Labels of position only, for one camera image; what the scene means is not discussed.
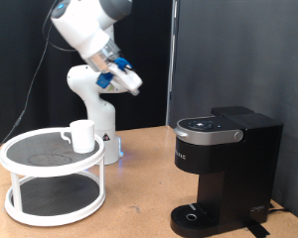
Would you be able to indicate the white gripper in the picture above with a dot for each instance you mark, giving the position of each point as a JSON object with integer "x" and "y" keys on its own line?
{"x": 127, "y": 79}

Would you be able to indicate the white ceramic mug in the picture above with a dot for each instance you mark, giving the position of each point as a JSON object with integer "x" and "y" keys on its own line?
{"x": 82, "y": 137}

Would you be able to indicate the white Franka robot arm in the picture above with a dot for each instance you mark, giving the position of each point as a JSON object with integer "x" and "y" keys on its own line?
{"x": 102, "y": 115}

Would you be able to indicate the black Keurig coffee machine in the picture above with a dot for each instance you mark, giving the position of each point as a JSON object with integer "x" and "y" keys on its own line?
{"x": 241, "y": 172}

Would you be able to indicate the black Keurig drip tray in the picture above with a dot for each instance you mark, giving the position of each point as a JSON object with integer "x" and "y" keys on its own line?
{"x": 188, "y": 226}

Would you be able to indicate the black curtain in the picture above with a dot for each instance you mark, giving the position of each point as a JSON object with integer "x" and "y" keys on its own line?
{"x": 145, "y": 109}

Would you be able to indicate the white two-tier turntable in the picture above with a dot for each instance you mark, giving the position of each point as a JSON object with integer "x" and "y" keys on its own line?
{"x": 49, "y": 171}

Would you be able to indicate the black tape strip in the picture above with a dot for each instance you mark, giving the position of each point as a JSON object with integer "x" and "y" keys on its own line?
{"x": 258, "y": 230}

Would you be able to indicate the wrist camera on blue mount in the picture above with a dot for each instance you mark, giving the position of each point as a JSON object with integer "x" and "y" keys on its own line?
{"x": 104, "y": 79}

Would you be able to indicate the grey vertical frame pole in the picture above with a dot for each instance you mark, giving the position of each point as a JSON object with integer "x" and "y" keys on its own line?
{"x": 170, "y": 82}

